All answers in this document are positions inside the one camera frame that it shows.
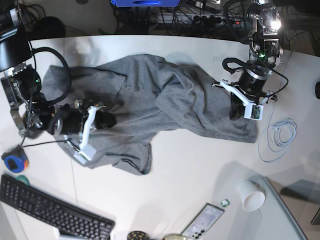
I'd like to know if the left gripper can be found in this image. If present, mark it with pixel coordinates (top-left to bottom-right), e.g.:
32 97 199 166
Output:
212 67 273 121

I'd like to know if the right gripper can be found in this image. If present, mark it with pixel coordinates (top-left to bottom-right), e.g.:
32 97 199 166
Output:
47 100 117 164

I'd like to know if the grey t-shirt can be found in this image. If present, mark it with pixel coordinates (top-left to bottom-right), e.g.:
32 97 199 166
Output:
41 53 259 176

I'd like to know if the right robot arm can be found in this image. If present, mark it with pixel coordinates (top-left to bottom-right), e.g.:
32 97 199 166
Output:
0 3 116 164

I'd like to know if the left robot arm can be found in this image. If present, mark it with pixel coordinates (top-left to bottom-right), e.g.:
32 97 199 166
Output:
212 0 283 121

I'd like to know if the black round object at edge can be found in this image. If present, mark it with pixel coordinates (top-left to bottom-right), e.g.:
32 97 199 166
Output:
314 82 320 99

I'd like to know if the blue orange tape measure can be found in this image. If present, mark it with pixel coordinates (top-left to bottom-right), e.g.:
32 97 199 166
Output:
1 145 29 174

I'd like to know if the green round object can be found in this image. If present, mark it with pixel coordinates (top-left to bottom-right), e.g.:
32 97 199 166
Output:
16 175 30 187

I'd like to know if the black computer keyboard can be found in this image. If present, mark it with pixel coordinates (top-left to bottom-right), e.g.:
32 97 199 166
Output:
0 174 115 240

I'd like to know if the white paper cup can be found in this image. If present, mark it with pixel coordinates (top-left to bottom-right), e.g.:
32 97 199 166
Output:
237 180 266 212

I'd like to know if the small green white chip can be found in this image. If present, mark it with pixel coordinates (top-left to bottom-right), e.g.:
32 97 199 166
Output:
220 199 230 208

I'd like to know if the glass side table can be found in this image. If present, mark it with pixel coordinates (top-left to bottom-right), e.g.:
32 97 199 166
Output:
244 175 320 240

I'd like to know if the blue box with hole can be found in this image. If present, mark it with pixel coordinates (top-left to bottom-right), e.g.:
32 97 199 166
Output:
110 0 180 8

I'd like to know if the black gold dotted round object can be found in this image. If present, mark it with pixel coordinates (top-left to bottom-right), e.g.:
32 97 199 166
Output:
127 231 150 240

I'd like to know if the smartphone in clear case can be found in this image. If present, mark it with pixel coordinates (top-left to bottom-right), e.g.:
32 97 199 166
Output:
181 203 225 240

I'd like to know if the gold rimmed round tin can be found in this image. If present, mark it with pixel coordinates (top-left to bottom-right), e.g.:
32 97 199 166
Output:
162 233 187 240

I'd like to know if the white coiled cable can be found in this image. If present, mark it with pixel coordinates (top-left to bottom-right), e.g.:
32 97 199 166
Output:
257 49 298 164

